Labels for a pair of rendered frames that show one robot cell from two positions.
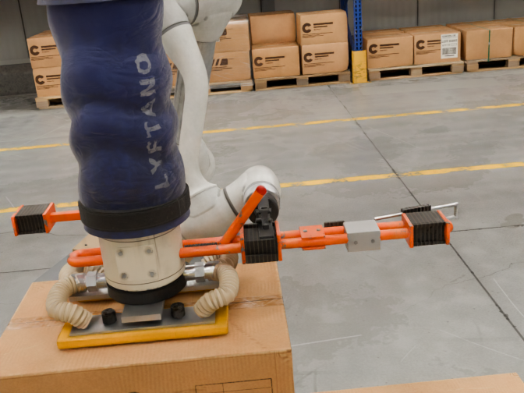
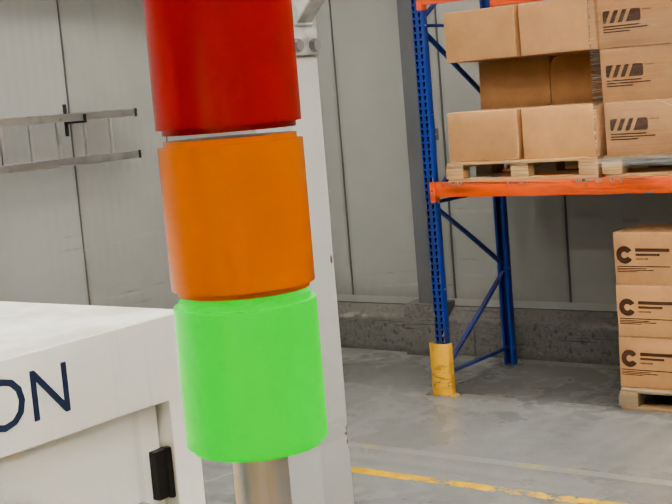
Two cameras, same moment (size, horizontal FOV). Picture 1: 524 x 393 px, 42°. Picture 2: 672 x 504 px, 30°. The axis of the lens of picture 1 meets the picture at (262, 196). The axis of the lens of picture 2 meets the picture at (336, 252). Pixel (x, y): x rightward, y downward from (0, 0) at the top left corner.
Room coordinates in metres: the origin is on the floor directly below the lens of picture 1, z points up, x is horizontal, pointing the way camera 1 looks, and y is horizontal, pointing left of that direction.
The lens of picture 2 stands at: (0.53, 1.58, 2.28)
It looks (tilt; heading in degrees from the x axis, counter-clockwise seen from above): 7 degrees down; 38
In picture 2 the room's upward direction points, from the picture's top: 5 degrees counter-clockwise
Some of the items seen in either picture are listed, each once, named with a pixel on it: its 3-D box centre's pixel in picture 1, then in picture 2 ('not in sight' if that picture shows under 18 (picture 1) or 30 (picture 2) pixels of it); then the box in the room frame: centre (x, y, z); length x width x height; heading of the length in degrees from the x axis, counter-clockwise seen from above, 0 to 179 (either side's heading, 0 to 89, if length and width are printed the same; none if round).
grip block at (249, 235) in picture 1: (260, 242); not in sight; (1.32, 0.01, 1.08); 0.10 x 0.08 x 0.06; 1
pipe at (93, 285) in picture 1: (146, 280); not in sight; (1.31, 0.26, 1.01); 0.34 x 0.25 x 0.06; 91
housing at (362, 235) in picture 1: (361, 235); not in sight; (1.32, -0.20, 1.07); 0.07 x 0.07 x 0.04; 1
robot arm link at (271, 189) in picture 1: (261, 202); not in sight; (1.55, 0.00, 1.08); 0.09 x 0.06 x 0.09; 91
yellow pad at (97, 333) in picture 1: (144, 318); not in sight; (1.22, 0.26, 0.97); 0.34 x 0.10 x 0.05; 91
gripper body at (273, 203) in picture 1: (263, 213); not in sight; (1.48, 0.00, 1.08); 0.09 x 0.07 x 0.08; 1
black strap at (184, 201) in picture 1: (135, 201); not in sight; (1.32, 0.26, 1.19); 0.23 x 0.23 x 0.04
